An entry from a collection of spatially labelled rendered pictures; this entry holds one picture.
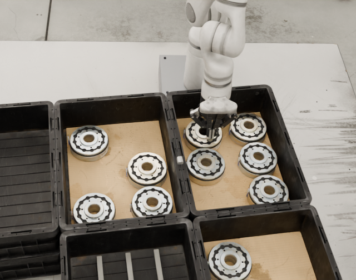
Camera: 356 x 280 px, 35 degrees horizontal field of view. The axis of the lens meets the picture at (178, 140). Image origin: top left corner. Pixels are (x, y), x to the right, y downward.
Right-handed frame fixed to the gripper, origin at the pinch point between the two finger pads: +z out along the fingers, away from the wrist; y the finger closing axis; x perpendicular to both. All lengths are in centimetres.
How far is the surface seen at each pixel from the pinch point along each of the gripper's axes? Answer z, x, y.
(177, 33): 79, -149, 1
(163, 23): 79, -157, 9
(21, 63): 14, -45, 60
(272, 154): 3.3, 5.3, -16.3
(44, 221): 6.0, 24.6, 42.4
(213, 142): 2.5, 1.6, -0.8
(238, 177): 6.4, 10.7, -6.9
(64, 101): -5.9, -5.4, 39.1
